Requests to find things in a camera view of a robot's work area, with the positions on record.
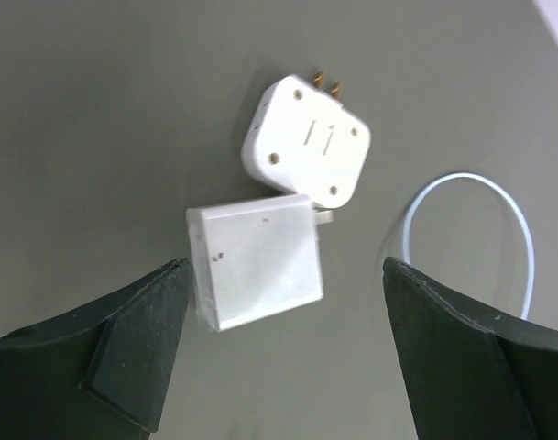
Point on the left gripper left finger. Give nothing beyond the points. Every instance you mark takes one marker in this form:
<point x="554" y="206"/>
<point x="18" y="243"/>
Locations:
<point x="101" y="368"/>

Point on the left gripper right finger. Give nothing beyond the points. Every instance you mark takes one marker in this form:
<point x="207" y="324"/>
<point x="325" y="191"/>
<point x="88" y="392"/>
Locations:
<point x="470" y="370"/>

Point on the white cube charger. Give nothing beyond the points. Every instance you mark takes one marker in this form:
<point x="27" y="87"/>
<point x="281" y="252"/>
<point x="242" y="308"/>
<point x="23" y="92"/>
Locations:
<point x="254" y="259"/>

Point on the white square adapter plug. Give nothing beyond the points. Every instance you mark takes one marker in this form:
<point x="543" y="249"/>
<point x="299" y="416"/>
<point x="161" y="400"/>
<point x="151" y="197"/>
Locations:
<point x="302" y="139"/>

